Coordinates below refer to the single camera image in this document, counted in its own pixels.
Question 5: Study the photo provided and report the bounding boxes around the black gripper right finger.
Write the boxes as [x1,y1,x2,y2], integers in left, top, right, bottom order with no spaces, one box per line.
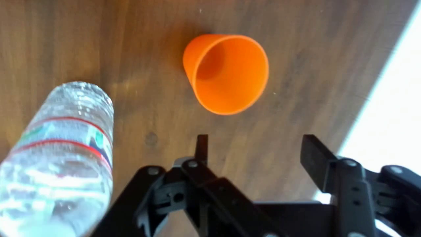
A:
[300,135,421,237]

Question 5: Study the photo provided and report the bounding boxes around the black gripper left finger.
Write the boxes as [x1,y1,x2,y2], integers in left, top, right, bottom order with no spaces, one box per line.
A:
[91,135,282,237]

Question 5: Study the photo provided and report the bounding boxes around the orange plastic cup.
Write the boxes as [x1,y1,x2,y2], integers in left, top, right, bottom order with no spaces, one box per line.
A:
[183,35,270,116]

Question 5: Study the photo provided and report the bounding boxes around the clear plastic water bottle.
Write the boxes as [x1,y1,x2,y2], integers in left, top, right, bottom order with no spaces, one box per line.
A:
[0,82,115,237]

